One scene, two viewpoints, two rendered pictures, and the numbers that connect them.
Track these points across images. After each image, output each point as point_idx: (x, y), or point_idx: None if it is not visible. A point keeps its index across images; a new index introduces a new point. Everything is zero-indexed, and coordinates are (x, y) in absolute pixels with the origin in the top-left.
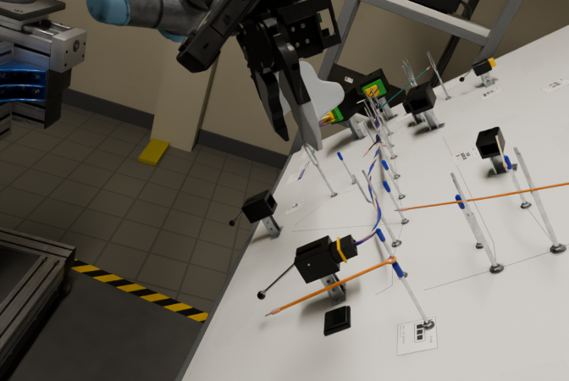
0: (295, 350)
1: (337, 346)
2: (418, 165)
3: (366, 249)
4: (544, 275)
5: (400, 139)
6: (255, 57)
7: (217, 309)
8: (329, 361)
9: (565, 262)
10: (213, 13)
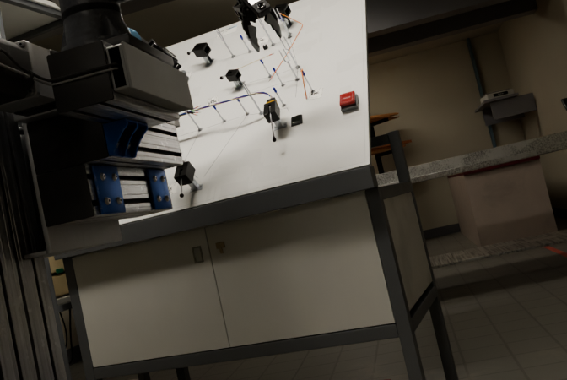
0: (305, 132)
1: (310, 116)
2: (198, 121)
3: (256, 125)
4: (306, 68)
5: None
6: (253, 16)
7: (253, 191)
8: (315, 116)
9: (304, 65)
10: None
